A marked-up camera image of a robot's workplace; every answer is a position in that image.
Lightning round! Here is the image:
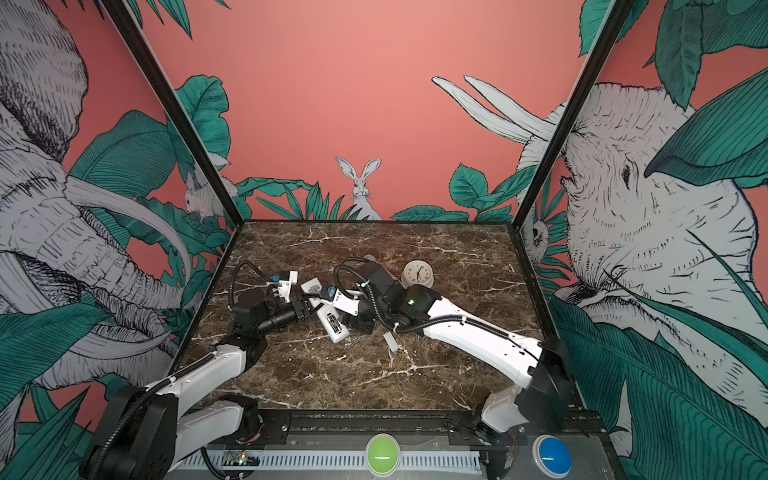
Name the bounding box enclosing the white battery cover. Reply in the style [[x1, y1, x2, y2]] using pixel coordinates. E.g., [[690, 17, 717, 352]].
[[383, 332, 400, 353]]

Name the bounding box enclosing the blue push button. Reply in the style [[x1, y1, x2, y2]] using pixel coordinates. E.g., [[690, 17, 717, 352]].
[[532, 435, 573, 479]]

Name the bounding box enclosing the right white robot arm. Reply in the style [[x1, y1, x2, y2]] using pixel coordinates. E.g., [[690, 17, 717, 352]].
[[331, 258, 575, 433]]

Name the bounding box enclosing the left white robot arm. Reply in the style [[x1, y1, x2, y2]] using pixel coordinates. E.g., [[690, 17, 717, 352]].
[[78, 271, 326, 479]]

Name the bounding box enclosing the white remote control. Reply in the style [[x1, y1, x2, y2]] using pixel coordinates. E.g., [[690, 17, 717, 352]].
[[300, 278, 349, 343]]

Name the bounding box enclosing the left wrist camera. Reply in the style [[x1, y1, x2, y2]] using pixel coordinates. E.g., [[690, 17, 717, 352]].
[[271, 270, 298, 303]]

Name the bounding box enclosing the black front rail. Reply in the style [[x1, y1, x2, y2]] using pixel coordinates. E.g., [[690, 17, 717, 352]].
[[248, 408, 608, 450]]

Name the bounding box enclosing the white vented cable duct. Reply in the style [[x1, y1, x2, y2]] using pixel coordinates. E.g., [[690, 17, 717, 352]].
[[208, 450, 485, 475]]

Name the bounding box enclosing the green push button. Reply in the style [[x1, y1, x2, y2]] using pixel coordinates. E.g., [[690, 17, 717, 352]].
[[364, 433, 401, 478]]

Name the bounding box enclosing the white alarm clock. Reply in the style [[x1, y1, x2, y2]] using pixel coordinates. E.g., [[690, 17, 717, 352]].
[[401, 260, 434, 288]]

